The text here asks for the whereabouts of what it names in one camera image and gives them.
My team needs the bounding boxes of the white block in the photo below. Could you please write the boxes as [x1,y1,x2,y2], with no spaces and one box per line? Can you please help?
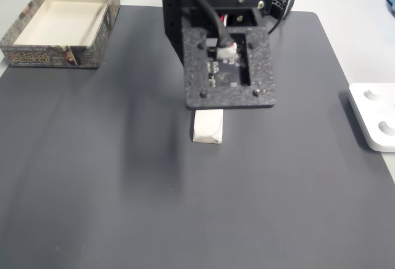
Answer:
[192,108,224,145]

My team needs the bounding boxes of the brown patterned cardboard box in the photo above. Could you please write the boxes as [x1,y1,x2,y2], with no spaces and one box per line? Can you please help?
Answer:
[0,0,121,69]

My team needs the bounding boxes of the grey table mat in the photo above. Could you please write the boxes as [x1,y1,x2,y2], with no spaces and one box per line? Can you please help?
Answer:
[0,3,395,269]

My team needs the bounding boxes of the white tray with round hollows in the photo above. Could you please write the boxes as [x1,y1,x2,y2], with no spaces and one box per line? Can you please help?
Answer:
[348,83,395,153]

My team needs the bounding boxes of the black camera cable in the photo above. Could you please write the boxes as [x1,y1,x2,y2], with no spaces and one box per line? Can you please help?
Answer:
[175,0,238,49]

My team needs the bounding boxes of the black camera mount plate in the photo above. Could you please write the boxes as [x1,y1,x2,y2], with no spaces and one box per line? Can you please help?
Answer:
[182,27,277,110]

